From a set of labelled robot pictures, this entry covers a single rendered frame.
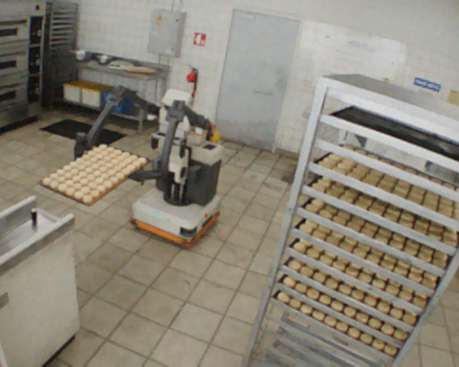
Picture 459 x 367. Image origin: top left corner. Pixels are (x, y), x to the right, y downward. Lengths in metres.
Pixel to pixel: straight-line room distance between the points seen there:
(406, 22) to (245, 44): 2.34
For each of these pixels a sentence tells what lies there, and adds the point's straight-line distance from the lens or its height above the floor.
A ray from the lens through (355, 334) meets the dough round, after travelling 1.66.
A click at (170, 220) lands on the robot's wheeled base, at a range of 3.26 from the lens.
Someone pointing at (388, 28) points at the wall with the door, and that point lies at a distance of 5.61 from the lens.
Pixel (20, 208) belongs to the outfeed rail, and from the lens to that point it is 2.15.
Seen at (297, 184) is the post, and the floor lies 1.43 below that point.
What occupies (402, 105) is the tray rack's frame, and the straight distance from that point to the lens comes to 1.21.
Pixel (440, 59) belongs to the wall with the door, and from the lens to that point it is 5.72.
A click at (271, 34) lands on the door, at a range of 5.74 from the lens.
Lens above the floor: 1.96
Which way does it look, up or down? 25 degrees down
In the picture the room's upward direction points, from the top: 11 degrees clockwise
